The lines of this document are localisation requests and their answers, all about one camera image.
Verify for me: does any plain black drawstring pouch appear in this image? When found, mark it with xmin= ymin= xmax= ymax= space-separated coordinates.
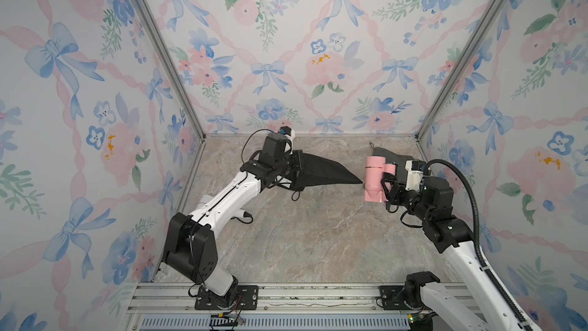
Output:
xmin=286 ymin=150 xmax=363 ymax=192

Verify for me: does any black hair dryer power cord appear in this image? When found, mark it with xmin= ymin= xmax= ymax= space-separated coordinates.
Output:
xmin=380 ymin=172 xmax=401 ymax=215

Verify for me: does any pink folding hair dryer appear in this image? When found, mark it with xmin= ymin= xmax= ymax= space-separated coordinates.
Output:
xmin=364 ymin=156 xmax=397 ymax=203

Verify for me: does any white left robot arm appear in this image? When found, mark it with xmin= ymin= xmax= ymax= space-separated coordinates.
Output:
xmin=162 ymin=127 xmax=295 ymax=300

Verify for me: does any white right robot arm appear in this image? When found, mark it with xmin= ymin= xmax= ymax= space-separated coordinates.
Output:
xmin=381 ymin=176 xmax=540 ymax=330

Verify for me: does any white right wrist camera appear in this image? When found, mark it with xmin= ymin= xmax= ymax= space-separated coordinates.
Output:
xmin=405 ymin=159 xmax=426 ymax=192

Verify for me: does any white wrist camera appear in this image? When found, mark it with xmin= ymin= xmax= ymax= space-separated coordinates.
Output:
xmin=405 ymin=159 xmax=426 ymax=192
xmin=278 ymin=126 xmax=295 ymax=142

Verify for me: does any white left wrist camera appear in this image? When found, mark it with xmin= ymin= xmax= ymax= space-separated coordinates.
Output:
xmin=278 ymin=126 xmax=295 ymax=142

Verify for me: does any grey fabric drawstring pouch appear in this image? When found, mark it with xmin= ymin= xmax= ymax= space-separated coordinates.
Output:
xmin=371 ymin=144 xmax=415 ymax=182

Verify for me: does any white dryer plug and cord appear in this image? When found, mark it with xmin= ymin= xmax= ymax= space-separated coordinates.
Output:
xmin=224 ymin=207 xmax=254 ymax=225

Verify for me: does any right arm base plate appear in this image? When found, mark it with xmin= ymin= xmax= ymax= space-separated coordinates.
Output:
xmin=376 ymin=285 xmax=411 ymax=311

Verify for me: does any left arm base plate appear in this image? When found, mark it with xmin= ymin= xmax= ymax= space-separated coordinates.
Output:
xmin=194 ymin=285 xmax=259 ymax=312

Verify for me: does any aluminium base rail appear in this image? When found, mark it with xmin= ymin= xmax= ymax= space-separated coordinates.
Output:
xmin=119 ymin=282 xmax=482 ymax=330

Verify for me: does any aluminium corner post right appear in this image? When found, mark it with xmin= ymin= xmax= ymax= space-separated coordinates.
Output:
xmin=415 ymin=0 xmax=507 ymax=143

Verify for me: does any aluminium corner post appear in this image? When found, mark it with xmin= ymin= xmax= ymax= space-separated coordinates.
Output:
xmin=415 ymin=0 xmax=507 ymax=143
xmin=130 ymin=0 xmax=206 ymax=143

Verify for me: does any aluminium corner post left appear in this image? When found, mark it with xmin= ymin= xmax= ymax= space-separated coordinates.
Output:
xmin=130 ymin=0 xmax=206 ymax=143

